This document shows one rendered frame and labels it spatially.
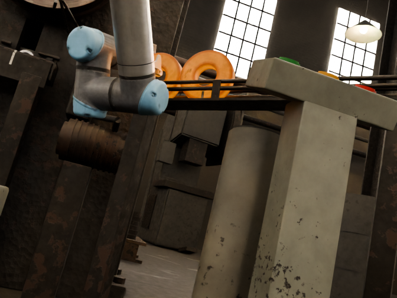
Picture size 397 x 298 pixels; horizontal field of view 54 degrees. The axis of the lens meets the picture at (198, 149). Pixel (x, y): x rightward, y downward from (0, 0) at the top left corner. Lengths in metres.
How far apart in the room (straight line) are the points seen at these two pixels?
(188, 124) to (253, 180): 4.85
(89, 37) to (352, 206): 2.76
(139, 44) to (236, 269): 0.46
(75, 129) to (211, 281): 0.61
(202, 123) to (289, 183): 5.07
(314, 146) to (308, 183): 0.06
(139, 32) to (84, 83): 0.18
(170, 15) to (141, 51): 0.85
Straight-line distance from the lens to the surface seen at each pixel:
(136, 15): 0.79
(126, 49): 0.80
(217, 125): 5.75
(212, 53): 1.13
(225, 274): 0.72
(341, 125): 0.67
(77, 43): 0.89
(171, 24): 1.61
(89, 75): 0.89
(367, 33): 7.96
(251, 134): 0.75
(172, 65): 1.16
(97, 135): 1.13
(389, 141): 0.97
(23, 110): 1.32
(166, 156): 5.43
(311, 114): 0.64
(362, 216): 3.31
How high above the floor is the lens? 0.30
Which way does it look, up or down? 12 degrees up
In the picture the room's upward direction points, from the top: 14 degrees clockwise
